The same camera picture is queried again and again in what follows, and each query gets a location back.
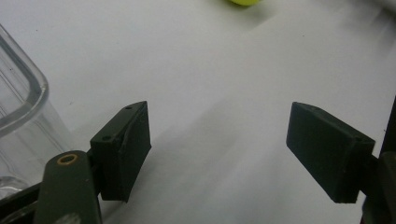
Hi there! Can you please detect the yellow-green ball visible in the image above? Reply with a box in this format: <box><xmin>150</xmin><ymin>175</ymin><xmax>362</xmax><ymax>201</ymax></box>
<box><xmin>229</xmin><ymin>0</ymin><xmax>261</xmax><ymax>7</ymax></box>

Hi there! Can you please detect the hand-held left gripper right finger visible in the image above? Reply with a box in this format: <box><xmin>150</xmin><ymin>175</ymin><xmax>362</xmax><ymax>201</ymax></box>
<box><xmin>286</xmin><ymin>101</ymin><xmax>376</xmax><ymax>204</ymax></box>

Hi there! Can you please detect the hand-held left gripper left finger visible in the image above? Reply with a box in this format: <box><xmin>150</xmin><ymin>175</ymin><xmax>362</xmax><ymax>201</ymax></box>
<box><xmin>90</xmin><ymin>100</ymin><xmax>152</xmax><ymax>203</ymax></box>

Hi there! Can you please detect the clear plastic container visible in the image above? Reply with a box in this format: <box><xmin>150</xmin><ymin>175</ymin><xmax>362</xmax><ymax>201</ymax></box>
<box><xmin>0</xmin><ymin>23</ymin><xmax>74</xmax><ymax>200</ymax></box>

